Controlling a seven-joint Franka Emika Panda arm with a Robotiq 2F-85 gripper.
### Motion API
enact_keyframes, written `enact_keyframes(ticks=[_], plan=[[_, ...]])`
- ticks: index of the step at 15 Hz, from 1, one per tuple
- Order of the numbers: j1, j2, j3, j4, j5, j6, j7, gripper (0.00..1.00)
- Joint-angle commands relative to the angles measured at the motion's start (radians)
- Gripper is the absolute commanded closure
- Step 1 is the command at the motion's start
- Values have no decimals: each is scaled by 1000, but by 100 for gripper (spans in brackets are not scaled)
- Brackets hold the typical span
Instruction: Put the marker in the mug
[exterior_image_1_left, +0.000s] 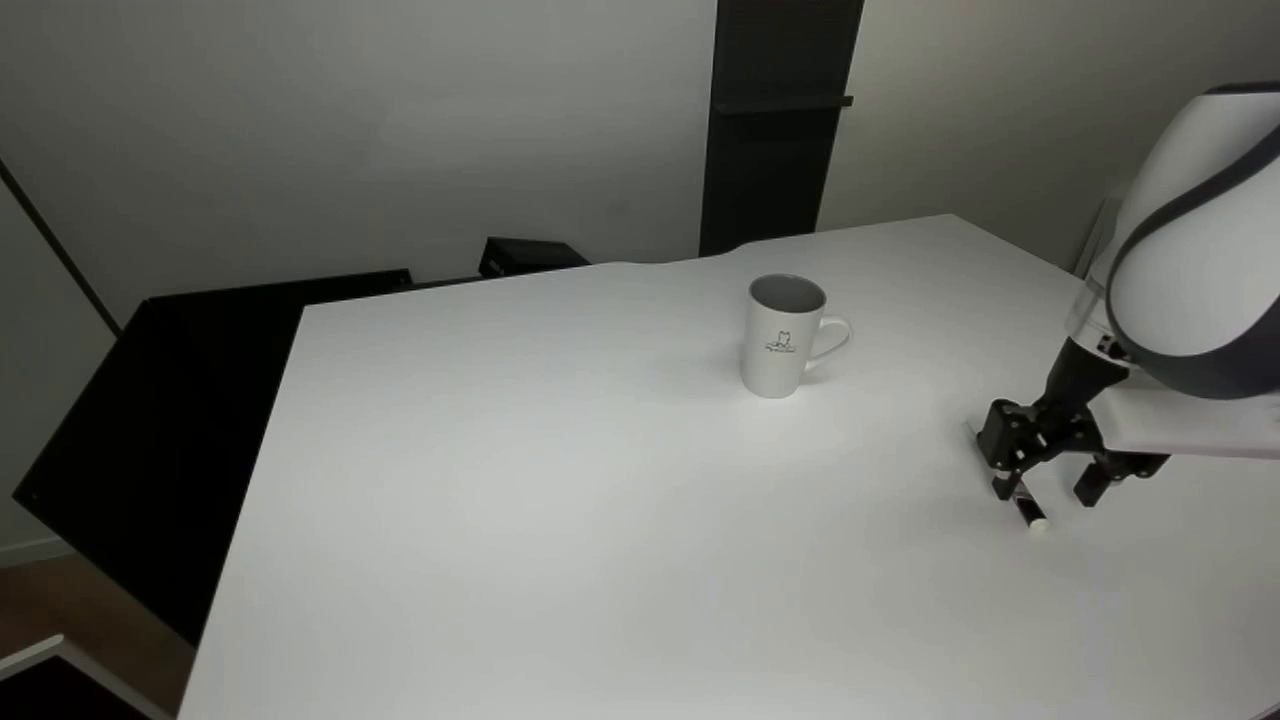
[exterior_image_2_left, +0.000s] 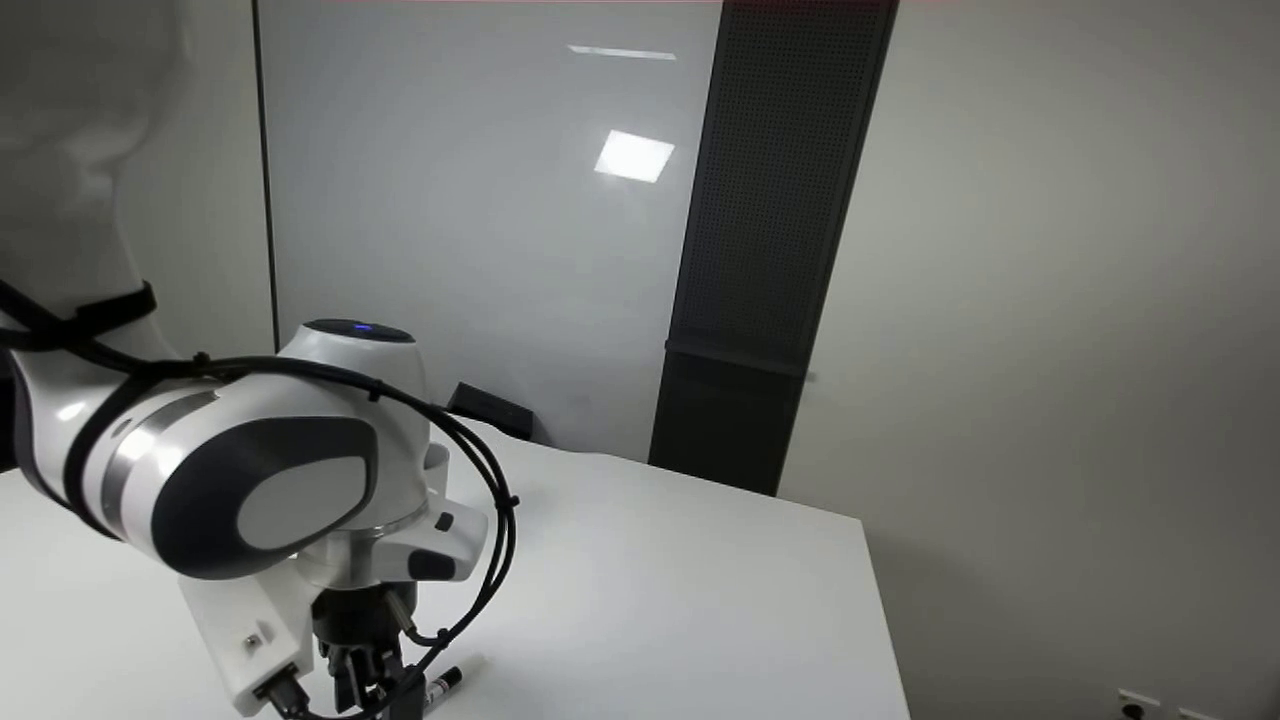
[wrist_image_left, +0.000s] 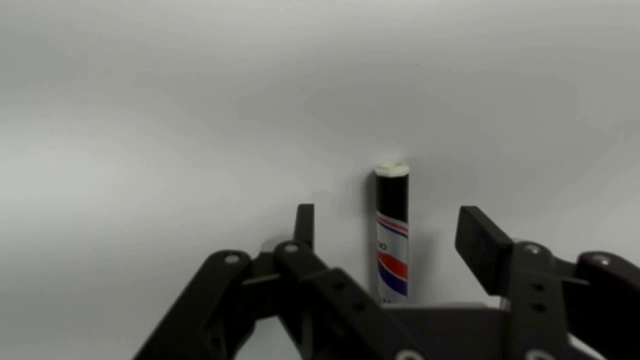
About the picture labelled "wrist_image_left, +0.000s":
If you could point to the black marker with white cap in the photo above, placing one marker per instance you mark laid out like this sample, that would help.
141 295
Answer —
393 227

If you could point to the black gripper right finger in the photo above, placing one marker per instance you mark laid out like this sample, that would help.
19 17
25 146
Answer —
533 292

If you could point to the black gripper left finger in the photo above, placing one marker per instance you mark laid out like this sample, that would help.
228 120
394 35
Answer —
320 301

